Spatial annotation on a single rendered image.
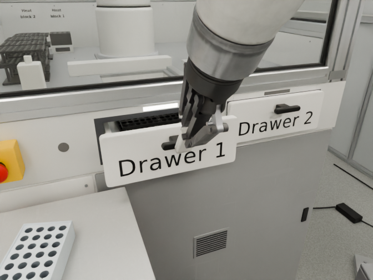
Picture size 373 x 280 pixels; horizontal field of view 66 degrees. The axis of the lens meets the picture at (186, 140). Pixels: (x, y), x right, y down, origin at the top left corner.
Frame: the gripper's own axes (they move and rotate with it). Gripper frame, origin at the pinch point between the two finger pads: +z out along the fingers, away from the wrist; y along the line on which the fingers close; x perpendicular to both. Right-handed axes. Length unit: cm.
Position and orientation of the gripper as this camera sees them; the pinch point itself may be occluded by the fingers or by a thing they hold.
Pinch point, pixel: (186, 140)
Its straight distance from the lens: 52.1
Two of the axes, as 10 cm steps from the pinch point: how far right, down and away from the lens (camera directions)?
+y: -3.0, -8.5, 4.3
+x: -9.3, 1.6, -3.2
